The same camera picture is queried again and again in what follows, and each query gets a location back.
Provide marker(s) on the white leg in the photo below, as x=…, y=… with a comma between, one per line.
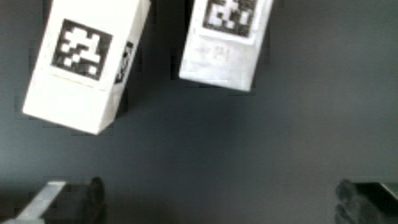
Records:
x=224, y=40
x=83, y=62

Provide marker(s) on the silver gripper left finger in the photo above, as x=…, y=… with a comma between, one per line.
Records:
x=65, y=204

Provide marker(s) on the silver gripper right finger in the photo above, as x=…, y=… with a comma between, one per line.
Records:
x=366, y=203

